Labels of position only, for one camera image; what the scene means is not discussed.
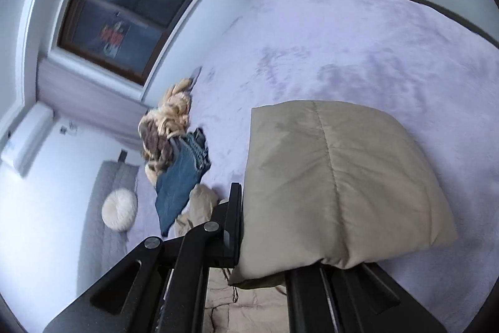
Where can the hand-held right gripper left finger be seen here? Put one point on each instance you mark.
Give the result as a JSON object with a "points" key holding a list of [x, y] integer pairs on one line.
{"points": [[234, 223]]}

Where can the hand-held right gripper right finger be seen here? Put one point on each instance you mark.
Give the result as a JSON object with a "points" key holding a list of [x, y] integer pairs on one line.
{"points": [[312, 298]]}

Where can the beige puffer jacket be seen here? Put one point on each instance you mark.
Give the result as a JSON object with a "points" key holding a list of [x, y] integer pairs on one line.
{"points": [[335, 184]]}

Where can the blue jeans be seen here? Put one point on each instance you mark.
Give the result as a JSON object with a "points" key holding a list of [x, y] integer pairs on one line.
{"points": [[179, 181]]}

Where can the round white cushion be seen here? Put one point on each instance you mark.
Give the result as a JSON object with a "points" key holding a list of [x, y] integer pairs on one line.
{"points": [[119, 210]]}

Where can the brown cream striped fuzzy garment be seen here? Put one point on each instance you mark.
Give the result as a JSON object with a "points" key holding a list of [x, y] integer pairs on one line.
{"points": [[165, 130]]}

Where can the grey padded headboard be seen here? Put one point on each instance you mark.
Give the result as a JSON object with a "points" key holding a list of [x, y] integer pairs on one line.
{"points": [[103, 223]]}

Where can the lavender curtain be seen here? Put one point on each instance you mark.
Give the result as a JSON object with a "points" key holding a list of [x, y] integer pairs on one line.
{"points": [[89, 99]]}

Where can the lavender plush blanket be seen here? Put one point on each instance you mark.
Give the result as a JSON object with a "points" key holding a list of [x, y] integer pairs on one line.
{"points": [[351, 44]]}

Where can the white air conditioner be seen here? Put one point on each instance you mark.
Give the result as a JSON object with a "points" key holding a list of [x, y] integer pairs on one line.
{"points": [[27, 145]]}

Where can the dark framed window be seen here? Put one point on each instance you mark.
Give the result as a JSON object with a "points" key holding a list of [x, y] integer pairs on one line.
{"points": [[124, 9]]}

